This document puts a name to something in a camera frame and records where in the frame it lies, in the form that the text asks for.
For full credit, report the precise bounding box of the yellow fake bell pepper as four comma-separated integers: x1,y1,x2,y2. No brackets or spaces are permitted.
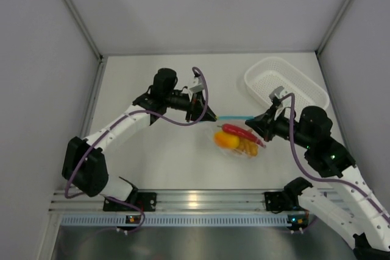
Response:
213,131,240,149

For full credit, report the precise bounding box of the aluminium mounting rail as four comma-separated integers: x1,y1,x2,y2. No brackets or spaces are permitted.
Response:
49,189,267,213

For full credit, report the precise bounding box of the white perforated plastic basket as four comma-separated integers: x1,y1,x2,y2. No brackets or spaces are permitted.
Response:
244,56,330,113

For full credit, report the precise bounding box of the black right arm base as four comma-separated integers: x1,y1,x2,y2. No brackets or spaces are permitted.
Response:
264,177,313,214

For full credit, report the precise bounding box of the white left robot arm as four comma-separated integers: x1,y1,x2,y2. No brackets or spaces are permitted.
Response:
62,67,218,211

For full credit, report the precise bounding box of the clear zip top bag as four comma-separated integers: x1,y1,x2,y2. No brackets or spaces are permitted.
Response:
205,116,266,160

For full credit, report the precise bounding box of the perforated cable duct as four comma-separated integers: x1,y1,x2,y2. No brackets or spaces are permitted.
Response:
60,213,308,228

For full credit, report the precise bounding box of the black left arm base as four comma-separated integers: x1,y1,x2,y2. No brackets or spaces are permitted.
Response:
103,191,157,212

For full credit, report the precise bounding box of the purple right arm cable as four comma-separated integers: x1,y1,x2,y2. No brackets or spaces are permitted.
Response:
282,93,390,233

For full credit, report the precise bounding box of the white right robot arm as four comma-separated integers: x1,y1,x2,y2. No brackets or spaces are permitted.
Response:
245,106,389,259

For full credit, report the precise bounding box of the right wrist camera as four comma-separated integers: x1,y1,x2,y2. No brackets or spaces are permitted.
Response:
269,86,288,100

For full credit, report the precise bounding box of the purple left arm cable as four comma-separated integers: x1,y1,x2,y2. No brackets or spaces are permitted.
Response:
63,66,210,233

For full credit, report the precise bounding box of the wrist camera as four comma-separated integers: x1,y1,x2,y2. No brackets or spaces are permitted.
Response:
269,86,288,100
188,76,204,94

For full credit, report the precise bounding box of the tan fake ginger root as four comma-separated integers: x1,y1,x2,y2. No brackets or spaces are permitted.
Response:
233,139,258,158

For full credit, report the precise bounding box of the red fake chili pepper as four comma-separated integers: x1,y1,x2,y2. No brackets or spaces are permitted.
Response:
219,124,266,148

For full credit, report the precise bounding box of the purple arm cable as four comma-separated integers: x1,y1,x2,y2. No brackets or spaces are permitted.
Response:
282,93,390,233
63,66,210,233

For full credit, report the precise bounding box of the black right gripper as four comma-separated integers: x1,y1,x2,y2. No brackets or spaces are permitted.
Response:
246,104,314,150

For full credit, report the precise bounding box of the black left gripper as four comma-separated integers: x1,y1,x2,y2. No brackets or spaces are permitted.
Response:
164,90,216,122

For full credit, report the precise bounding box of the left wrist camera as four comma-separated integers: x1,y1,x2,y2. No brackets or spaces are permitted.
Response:
188,76,204,94

